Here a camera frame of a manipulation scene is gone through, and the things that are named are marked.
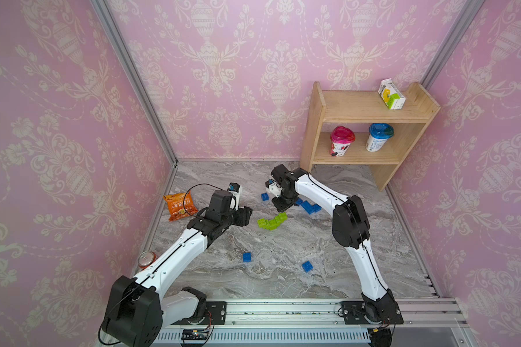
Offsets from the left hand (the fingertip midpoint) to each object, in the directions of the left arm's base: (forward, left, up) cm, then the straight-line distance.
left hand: (246, 210), depth 84 cm
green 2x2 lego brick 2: (+2, -14, -7) cm, 16 cm away
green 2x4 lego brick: (0, -11, -11) cm, 15 cm away
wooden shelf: (+28, -43, +19) cm, 54 cm away
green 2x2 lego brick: (-1, -7, -8) cm, 10 cm away
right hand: (+8, -15, -10) cm, 20 cm away
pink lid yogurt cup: (+23, -37, +18) cm, 47 cm away
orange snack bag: (+9, +31, -11) cm, 34 cm away
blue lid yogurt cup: (+28, -54, +17) cm, 63 cm away
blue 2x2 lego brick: (+16, -7, -12) cm, 21 cm away
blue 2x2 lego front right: (-16, -24, -14) cm, 32 cm away
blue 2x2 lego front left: (-13, 0, -14) cm, 19 cm away
